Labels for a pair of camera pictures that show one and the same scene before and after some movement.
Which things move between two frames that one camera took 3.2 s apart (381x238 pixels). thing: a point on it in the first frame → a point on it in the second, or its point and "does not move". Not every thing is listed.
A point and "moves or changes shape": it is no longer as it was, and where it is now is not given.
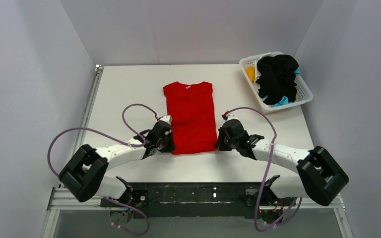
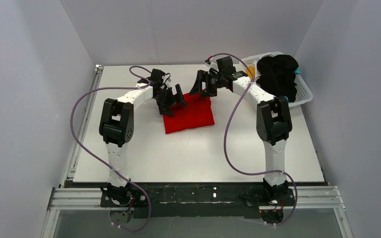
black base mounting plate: x=199 y=199 does not move
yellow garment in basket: x=251 y=72 does not move
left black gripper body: x=165 y=140 → x=169 y=99
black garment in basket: x=277 y=78 does not move
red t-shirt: x=191 y=109 moves or changes shape
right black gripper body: x=222 y=138 → x=205 y=83
